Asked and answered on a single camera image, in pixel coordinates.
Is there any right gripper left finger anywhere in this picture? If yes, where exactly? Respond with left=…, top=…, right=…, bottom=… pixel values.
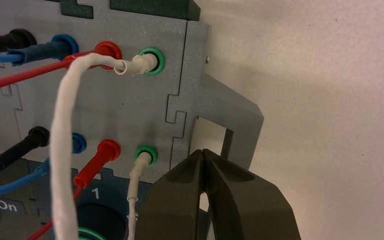
left=135, top=149, right=204, bottom=240

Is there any blue jumper cable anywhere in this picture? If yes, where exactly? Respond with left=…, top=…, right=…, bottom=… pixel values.
left=0, top=34, right=77, bottom=201

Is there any black rotary knob green pointer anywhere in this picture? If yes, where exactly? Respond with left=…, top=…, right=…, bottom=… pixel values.
left=76, top=203, right=128, bottom=240

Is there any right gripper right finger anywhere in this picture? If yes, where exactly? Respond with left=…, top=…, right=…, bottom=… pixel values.
left=201, top=149, right=302, bottom=240

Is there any red jumper cable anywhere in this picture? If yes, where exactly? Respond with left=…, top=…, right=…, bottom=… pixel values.
left=0, top=41, right=123, bottom=240

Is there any white jumper cable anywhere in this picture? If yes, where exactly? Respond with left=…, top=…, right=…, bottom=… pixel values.
left=49, top=52, right=158, bottom=240

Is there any grey and teal control box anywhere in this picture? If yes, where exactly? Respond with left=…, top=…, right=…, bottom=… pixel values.
left=0, top=0, right=266, bottom=240

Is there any black jumper cable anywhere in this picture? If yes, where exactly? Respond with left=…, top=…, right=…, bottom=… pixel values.
left=0, top=28, right=51, bottom=186

